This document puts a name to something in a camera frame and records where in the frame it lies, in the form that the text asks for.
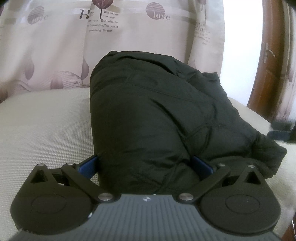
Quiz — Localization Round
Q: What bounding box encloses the black padded jacket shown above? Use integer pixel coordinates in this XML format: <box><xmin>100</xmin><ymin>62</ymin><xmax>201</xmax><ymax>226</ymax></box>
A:
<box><xmin>90</xmin><ymin>51</ymin><xmax>287</xmax><ymax>195</ymax></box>

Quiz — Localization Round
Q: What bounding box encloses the brown wooden door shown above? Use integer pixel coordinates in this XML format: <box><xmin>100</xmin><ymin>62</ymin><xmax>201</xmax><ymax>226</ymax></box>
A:
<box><xmin>247</xmin><ymin>1</ymin><xmax>293</xmax><ymax>121</ymax></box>

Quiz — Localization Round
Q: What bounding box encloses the silver door handle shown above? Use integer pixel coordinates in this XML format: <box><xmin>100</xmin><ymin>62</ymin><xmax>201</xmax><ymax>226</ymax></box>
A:
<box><xmin>263</xmin><ymin>42</ymin><xmax>276</xmax><ymax>64</ymax></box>

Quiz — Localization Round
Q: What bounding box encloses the leaf print pink curtain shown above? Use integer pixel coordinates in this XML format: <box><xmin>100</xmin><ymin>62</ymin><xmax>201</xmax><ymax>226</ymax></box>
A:
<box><xmin>1</xmin><ymin>1</ymin><xmax>225</xmax><ymax>101</ymax></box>

